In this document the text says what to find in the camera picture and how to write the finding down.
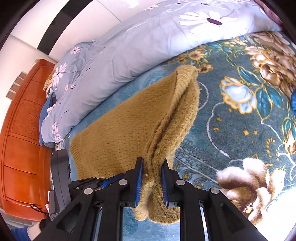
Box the mustard yellow knit sweater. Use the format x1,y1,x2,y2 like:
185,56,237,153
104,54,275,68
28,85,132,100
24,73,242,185
70,65,200,225

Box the blue sleeve forearm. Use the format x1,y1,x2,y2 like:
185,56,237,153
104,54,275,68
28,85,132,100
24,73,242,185
11,226,31,241

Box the person's left hand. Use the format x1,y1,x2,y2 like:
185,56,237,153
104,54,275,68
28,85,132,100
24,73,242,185
27,218,51,240

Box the orange wooden headboard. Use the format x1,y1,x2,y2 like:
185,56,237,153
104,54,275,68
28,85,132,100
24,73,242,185
1,59,55,221

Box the blue floral bed blanket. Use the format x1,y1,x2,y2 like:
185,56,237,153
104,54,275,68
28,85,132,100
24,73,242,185
60,32,295,240

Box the blue pillow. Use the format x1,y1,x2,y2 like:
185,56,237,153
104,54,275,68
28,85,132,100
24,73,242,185
39,96,56,130

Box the yellow cartoon pillow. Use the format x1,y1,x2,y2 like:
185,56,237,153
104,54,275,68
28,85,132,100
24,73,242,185
43,66,57,91

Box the white glossy wardrobe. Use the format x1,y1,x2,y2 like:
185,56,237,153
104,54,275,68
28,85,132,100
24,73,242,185
7,1,158,63

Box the light blue floral duvet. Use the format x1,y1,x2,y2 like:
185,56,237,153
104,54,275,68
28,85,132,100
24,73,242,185
39,1,281,147

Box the black camera box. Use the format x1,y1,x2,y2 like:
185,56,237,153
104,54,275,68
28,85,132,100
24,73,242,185
49,149,71,220

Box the wall switch panels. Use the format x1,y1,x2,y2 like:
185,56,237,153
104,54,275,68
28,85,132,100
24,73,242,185
6,72,27,100

